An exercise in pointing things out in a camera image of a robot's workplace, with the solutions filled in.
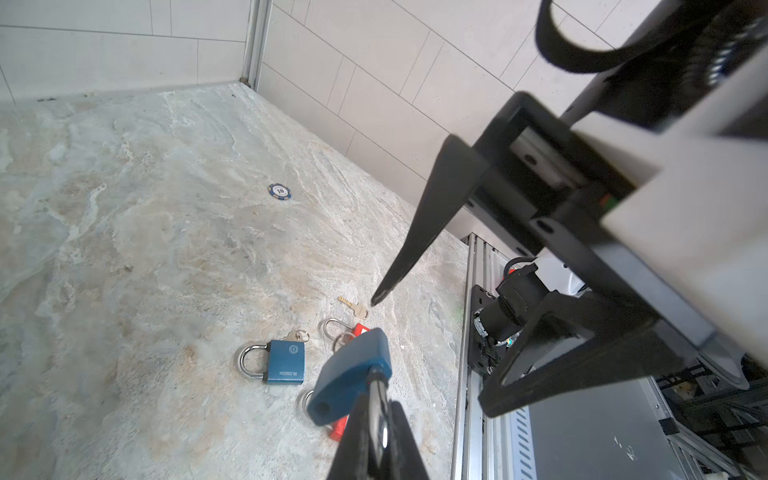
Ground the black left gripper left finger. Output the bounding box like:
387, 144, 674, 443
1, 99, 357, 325
327, 394, 370, 480

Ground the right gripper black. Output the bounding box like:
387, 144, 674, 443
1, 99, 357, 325
370, 92, 714, 418

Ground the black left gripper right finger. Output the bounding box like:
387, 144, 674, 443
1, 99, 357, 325
383, 401, 429, 480

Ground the blue padlock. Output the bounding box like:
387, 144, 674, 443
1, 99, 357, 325
236, 340, 306, 384
306, 327, 394, 469

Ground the red padlock with label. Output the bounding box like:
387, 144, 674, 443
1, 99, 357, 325
320, 318, 369, 352

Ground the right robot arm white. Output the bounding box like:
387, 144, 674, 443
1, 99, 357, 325
372, 1, 767, 417

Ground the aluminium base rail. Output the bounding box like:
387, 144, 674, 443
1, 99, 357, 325
449, 233, 745, 480

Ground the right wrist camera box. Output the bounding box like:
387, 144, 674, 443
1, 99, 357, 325
574, 50, 767, 362

